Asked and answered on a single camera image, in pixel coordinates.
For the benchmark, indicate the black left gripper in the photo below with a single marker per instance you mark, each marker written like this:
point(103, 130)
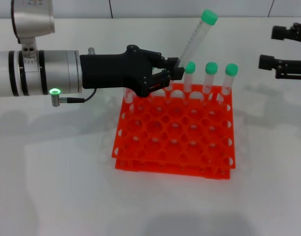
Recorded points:
point(108, 71)

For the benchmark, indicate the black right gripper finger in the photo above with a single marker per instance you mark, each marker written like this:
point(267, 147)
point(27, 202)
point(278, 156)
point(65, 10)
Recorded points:
point(266, 62)
point(279, 32)

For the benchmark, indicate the red plastic test tube rack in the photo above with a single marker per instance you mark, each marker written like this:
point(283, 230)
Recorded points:
point(174, 137)

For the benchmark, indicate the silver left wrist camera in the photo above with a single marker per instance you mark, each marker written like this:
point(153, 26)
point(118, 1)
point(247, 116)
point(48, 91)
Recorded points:
point(35, 19)

